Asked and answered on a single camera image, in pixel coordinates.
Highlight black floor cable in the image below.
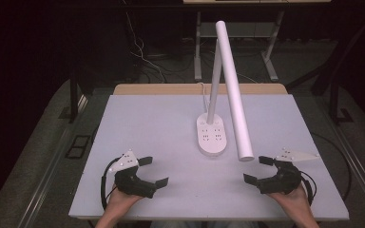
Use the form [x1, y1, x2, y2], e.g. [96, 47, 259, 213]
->
[309, 132, 353, 202]

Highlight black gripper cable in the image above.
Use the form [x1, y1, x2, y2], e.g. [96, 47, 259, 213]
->
[100, 156, 122, 212]
[298, 170, 318, 207]

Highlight person's left hand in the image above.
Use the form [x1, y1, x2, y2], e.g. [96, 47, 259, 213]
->
[106, 184, 144, 213]

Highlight black metal stand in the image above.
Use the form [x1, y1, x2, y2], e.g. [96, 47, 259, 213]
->
[286, 9, 365, 125]
[58, 70, 91, 124]

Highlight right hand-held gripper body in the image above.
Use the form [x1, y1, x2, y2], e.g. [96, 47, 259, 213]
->
[256, 147, 320, 196]

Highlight white lamp cable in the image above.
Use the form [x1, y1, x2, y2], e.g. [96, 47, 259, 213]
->
[197, 82, 211, 114]

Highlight aluminium floor rail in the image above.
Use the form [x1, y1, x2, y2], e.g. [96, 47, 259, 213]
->
[16, 94, 89, 228]
[322, 104, 365, 226]

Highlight white floor cables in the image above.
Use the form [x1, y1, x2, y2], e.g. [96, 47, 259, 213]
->
[125, 10, 167, 84]

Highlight grey metal table frame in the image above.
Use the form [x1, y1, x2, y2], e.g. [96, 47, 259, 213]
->
[193, 10, 285, 83]

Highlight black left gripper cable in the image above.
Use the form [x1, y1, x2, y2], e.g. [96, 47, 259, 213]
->
[100, 156, 122, 212]

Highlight white desk lamp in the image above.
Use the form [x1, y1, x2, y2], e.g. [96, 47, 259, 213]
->
[196, 20, 255, 162]

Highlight black floor frame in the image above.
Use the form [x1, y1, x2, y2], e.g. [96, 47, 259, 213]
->
[64, 134, 92, 160]

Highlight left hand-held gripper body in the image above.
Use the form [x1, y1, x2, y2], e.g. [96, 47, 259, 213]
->
[108, 149, 158, 200]

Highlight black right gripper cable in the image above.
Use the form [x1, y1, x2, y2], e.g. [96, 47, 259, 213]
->
[298, 170, 318, 207]

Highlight person's right hand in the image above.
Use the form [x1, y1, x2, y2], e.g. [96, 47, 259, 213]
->
[267, 184, 311, 214]

